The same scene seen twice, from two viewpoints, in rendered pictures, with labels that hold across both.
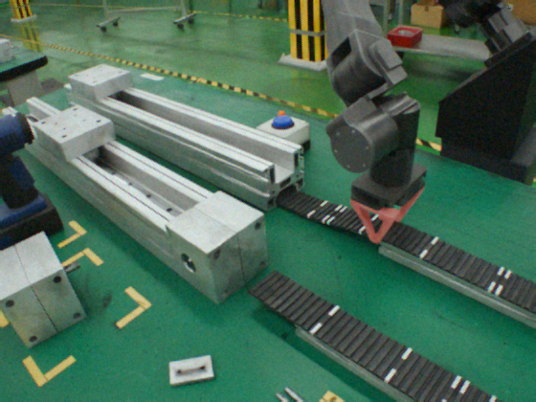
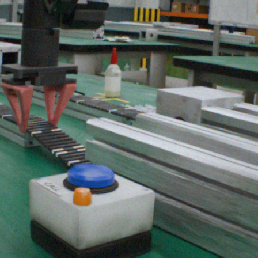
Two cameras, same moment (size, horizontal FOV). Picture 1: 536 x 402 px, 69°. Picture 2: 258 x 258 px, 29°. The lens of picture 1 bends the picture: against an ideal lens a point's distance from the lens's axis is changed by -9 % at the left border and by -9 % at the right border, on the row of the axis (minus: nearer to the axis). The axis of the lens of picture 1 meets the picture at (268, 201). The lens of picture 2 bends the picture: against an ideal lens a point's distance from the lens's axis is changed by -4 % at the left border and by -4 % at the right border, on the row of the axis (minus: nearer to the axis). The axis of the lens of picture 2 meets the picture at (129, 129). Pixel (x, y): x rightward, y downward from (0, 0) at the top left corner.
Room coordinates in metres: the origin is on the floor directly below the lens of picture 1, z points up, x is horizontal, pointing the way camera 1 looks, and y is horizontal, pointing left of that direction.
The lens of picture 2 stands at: (1.20, 0.01, 0.99)
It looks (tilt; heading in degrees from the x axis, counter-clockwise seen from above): 13 degrees down; 183
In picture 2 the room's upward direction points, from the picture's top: 3 degrees clockwise
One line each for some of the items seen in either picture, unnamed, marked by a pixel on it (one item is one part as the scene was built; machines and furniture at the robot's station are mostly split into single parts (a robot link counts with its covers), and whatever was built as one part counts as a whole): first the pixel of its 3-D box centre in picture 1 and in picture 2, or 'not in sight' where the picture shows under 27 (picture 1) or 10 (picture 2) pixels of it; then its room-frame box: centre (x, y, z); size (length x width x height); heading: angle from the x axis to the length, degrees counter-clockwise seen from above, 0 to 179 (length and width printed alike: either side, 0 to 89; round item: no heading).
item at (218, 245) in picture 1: (225, 241); (193, 124); (0.46, 0.06, 0.83); 0.12 x 0.09 x 0.10; 134
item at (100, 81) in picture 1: (100, 85); not in sight; (1.08, 0.42, 0.87); 0.16 x 0.11 x 0.07; 44
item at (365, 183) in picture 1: (391, 164); (39, 52); (0.47, -0.17, 0.92); 0.10 x 0.07 x 0.07; 134
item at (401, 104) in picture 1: (392, 122); (45, 12); (0.47, -0.16, 0.98); 0.07 x 0.06 x 0.07; 132
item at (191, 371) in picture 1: (191, 370); not in sight; (0.28, 0.11, 0.78); 0.05 x 0.03 x 0.01; 98
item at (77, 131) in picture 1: (75, 136); not in sight; (0.77, 0.38, 0.87); 0.16 x 0.11 x 0.07; 44
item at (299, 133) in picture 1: (280, 139); (97, 213); (0.78, -0.04, 0.81); 0.10 x 0.08 x 0.06; 134
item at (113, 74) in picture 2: not in sight; (113, 72); (-0.01, -0.10, 0.84); 0.04 x 0.04 x 0.12
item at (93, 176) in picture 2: (282, 122); (90, 180); (0.79, -0.04, 0.84); 0.04 x 0.04 x 0.02
